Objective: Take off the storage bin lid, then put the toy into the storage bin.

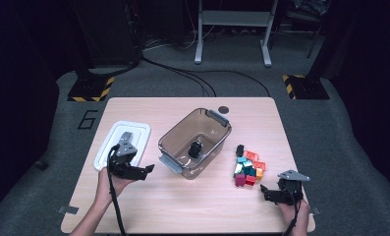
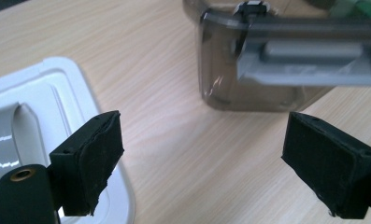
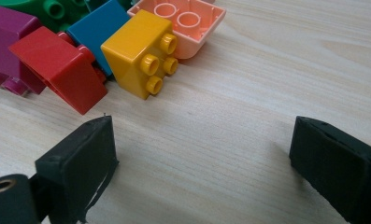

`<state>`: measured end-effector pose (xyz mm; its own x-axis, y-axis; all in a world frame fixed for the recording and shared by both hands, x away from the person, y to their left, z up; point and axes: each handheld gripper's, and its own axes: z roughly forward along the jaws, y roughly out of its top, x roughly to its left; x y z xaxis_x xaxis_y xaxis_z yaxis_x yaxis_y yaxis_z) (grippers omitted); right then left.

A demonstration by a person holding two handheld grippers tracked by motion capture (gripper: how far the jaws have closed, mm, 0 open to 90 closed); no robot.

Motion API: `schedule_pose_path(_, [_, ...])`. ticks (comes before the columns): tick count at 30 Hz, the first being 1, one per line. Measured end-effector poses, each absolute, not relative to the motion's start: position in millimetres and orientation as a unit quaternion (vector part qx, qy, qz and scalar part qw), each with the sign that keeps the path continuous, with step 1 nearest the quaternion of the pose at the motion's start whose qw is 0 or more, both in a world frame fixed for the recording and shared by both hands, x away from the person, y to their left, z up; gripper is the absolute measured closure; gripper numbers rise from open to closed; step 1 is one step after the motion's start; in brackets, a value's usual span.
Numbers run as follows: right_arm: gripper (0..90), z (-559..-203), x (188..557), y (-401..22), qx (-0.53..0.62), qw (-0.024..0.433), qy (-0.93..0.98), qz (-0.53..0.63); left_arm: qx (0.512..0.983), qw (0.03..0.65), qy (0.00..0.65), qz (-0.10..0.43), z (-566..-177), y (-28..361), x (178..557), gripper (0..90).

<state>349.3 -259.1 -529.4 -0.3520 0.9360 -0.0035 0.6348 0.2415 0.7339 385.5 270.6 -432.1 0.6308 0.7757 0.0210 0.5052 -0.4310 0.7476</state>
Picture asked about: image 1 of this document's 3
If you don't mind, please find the black floor tape marking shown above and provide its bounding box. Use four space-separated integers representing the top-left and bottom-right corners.
77 109 99 131

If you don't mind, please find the transparent brown storage box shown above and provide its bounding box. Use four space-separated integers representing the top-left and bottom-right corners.
157 107 233 181

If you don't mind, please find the dark curtain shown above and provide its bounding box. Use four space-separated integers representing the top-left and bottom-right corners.
316 0 390 198
0 0 73 220

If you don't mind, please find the black yellow striped stand base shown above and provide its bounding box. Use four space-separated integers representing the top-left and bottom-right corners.
67 76 116 102
282 74 330 100

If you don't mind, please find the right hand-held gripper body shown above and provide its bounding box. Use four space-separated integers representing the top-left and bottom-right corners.
263 169 310 207

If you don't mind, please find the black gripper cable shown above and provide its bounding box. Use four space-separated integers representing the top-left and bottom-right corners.
281 191 303 236
106 146 127 236

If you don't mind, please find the black floor cable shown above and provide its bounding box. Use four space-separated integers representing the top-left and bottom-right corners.
139 56 217 98
189 69 271 98

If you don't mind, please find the white lid with grey handle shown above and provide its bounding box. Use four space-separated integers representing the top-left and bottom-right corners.
93 120 151 174

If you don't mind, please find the person's right hand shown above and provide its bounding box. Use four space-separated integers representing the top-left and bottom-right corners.
278 199 311 232

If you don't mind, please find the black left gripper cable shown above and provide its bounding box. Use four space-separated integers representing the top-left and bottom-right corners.
106 146 127 236

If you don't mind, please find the white metal stand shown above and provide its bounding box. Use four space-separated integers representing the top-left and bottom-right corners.
194 0 280 68

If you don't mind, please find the purple toy block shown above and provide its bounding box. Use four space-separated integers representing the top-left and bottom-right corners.
234 173 247 188

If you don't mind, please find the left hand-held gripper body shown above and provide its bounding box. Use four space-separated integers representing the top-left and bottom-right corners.
107 131 148 180

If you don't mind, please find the person's left hand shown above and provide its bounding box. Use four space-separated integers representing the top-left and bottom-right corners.
95 166 137 207

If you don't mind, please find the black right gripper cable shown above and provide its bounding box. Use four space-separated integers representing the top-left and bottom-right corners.
281 191 303 236

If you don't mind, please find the dark cluttered cart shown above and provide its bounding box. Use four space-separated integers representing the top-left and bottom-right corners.
280 0 333 60

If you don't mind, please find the black equipment rack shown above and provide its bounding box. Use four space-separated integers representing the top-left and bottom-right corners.
72 0 142 68

